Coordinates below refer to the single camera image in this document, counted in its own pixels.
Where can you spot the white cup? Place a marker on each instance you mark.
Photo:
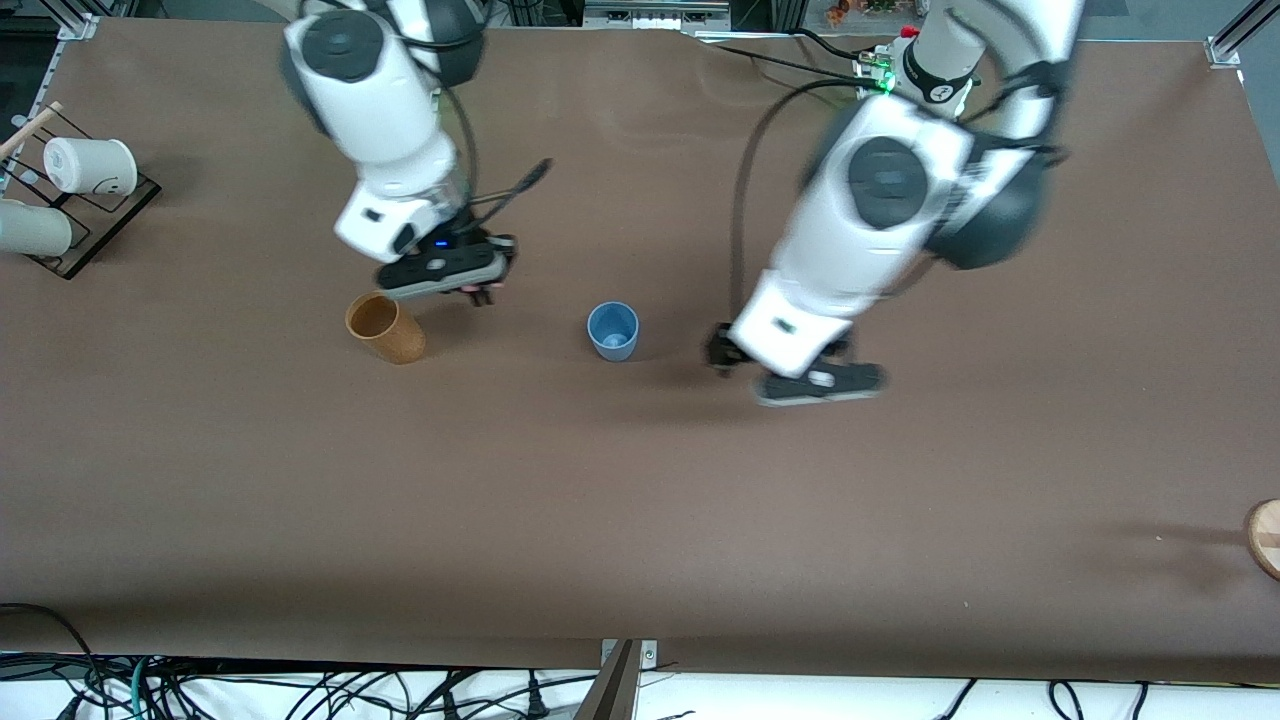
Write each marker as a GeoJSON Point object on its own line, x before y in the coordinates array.
{"type": "Point", "coordinates": [92, 166]}

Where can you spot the metal table bracket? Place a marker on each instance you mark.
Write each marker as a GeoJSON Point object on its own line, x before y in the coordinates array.
{"type": "Point", "coordinates": [628, 665]}

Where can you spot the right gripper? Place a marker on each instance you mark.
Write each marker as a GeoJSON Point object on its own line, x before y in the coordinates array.
{"type": "Point", "coordinates": [481, 294]}

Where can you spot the round wooden coaster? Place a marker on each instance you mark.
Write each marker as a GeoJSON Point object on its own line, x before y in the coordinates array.
{"type": "Point", "coordinates": [1268, 540]}

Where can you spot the brown cup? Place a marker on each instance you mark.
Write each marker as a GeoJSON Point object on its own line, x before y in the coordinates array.
{"type": "Point", "coordinates": [395, 340]}

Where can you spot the aluminium corner profile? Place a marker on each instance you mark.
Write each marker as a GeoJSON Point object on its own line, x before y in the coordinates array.
{"type": "Point", "coordinates": [80, 25]}
{"type": "Point", "coordinates": [1235, 45]}

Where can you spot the blue cup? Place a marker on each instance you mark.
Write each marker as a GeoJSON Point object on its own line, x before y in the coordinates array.
{"type": "Point", "coordinates": [613, 335]}

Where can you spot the black cup rack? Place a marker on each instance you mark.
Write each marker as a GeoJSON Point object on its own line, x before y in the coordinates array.
{"type": "Point", "coordinates": [100, 215]}

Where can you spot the wooden stick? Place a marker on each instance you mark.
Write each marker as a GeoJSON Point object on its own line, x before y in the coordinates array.
{"type": "Point", "coordinates": [30, 128]}

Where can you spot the pale grey cup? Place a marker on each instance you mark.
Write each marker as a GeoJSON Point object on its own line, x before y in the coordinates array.
{"type": "Point", "coordinates": [30, 228]}

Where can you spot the grey power strip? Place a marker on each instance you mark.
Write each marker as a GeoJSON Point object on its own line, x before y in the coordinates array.
{"type": "Point", "coordinates": [655, 14]}

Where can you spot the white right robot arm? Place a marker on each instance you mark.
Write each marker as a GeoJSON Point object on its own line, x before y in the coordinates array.
{"type": "Point", "coordinates": [385, 110]}

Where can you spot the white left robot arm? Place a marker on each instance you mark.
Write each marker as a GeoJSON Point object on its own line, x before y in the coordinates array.
{"type": "Point", "coordinates": [880, 200]}

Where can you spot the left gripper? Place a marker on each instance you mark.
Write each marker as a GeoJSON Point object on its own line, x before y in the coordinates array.
{"type": "Point", "coordinates": [721, 349]}

